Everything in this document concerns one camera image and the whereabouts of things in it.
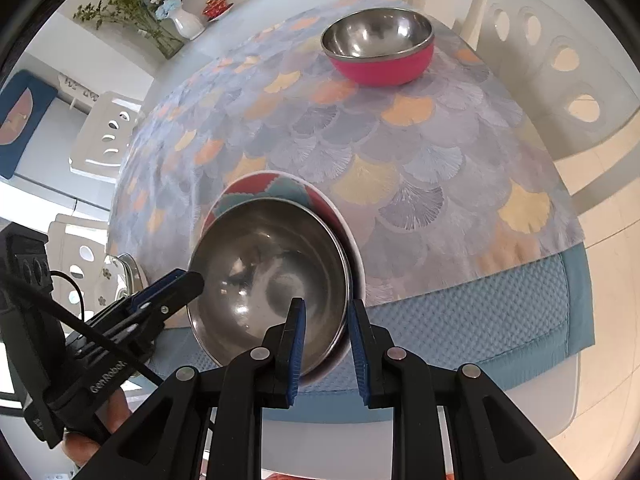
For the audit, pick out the blue quilted table mat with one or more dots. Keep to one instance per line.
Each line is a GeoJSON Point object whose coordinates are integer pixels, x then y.
{"type": "Point", "coordinates": [516, 325]}

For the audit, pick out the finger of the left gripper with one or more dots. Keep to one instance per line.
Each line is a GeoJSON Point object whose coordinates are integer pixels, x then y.
{"type": "Point", "coordinates": [137, 320]}

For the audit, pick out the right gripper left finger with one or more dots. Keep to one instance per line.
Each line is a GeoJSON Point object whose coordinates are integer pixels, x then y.
{"type": "Point", "coordinates": [266, 376]}

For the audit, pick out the fan pattern tablecloth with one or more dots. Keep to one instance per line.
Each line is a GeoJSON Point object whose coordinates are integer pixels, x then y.
{"type": "Point", "coordinates": [441, 181]}

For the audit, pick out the left hand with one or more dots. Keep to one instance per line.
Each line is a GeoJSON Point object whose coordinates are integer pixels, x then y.
{"type": "Point", "coordinates": [79, 448]}

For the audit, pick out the blue steel bowl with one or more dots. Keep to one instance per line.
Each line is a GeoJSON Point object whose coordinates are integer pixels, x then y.
{"type": "Point", "coordinates": [270, 279]}

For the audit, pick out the red lidded teacup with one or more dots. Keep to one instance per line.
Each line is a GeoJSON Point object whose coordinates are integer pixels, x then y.
{"type": "Point", "coordinates": [215, 9]}

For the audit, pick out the pink cartoon bowl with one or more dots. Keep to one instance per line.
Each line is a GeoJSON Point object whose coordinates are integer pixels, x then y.
{"type": "Point", "coordinates": [320, 219]}

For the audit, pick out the red steel bowl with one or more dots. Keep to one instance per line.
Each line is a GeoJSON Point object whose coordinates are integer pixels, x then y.
{"type": "Point", "coordinates": [380, 47]}

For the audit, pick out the white wall shelf rack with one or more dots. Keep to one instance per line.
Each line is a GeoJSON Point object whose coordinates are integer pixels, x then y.
{"type": "Point", "coordinates": [76, 95]}

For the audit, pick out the white chair right near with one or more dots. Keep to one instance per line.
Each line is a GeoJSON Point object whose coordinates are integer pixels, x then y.
{"type": "Point", "coordinates": [563, 66]}

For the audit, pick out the blue fridge cover cloth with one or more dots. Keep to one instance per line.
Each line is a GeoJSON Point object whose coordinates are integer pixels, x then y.
{"type": "Point", "coordinates": [24, 100]}

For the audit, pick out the glass vase with stems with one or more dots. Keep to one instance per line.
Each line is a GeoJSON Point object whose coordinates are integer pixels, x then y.
{"type": "Point", "coordinates": [136, 15]}

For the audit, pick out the white chair left far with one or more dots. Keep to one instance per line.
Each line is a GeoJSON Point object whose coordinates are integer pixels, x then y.
{"type": "Point", "coordinates": [103, 139]}

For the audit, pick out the white refrigerator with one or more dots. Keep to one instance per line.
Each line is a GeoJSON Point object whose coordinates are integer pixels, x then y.
{"type": "Point", "coordinates": [44, 168]}

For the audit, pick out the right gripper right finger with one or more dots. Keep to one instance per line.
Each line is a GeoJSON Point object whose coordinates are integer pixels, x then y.
{"type": "Point", "coordinates": [392, 377]}

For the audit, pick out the small square forest plate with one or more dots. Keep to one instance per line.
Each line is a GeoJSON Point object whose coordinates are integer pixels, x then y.
{"type": "Point", "coordinates": [120, 277]}

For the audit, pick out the white chair left near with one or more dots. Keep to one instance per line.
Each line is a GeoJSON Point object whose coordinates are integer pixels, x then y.
{"type": "Point", "coordinates": [77, 248]}

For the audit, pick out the white ceramic vase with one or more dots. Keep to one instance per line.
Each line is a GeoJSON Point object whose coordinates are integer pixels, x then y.
{"type": "Point", "coordinates": [187, 24]}

